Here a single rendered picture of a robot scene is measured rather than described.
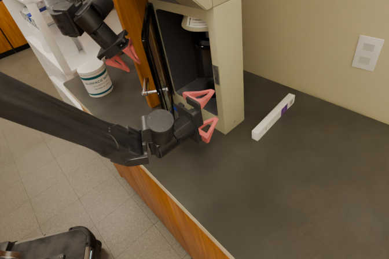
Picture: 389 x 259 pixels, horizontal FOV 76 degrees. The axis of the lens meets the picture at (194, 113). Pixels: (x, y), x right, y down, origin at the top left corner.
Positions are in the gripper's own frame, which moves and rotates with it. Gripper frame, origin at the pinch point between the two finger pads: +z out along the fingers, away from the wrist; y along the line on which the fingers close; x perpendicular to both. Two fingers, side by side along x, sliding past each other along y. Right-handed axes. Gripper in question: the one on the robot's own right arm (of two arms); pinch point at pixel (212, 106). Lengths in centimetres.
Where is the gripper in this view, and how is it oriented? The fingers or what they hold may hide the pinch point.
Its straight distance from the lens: 67.1
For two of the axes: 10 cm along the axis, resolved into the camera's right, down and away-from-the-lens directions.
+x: -6.6, -4.0, 6.3
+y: -1.6, -7.5, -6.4
